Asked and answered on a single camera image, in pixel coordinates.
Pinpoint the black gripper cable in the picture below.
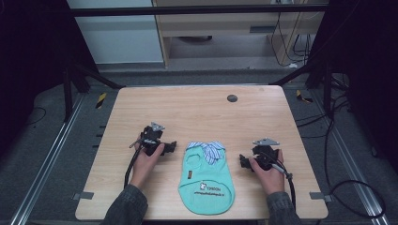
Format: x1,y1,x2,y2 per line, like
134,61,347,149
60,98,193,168
123,146,143,189
271,161,298,211

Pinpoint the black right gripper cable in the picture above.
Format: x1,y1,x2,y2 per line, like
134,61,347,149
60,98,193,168
271,161,298,211

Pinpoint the thin black floor cable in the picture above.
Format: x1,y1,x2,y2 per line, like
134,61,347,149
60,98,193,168
26,106,48,127

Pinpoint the yellow black hazard tape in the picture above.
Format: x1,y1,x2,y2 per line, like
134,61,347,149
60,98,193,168
296,89,314,104
95,92,108,110

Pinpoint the person's left hand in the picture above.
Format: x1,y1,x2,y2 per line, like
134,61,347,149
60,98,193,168
129,142,166,190

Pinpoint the mint green pet shirt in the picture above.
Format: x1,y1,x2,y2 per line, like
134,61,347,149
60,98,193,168
177,141,236,217

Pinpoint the light wooden desk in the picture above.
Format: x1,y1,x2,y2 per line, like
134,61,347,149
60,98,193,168
151,0,327,68

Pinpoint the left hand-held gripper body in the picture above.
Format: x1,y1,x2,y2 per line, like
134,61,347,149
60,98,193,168
129,121,166,157

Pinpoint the person's right hand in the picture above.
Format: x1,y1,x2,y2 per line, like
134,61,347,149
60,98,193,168
249,148,286,196

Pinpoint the black looped floor cable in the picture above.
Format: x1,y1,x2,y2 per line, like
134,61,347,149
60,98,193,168
323,93,387,219

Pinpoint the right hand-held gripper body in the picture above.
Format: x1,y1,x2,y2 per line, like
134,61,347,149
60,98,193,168
252,138,281,172

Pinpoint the black curtain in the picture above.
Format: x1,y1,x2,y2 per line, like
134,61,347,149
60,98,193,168
0,0,98,158
308,0,398,173

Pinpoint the aluminium floor rail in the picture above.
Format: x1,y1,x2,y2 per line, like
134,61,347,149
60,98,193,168
9,93,86,225
313,90,390,225

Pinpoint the grey metal table bracket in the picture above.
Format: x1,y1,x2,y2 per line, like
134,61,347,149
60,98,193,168
72,191,95,201
309,191,332,203

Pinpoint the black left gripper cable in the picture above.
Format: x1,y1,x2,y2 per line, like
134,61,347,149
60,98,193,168
123,146,143,189

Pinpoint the black metal frame stand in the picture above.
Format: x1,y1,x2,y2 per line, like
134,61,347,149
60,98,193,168
269,60,334,117
61,60,127,124

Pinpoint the black horizontal frame bar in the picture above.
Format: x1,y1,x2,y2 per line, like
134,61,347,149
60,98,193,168
69,3,330,18

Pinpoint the bundle of black desk cables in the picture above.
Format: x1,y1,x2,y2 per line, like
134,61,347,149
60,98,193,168
269,11,315,68

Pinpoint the white cabinet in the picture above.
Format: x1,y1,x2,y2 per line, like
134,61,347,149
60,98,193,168
66,0,165,66

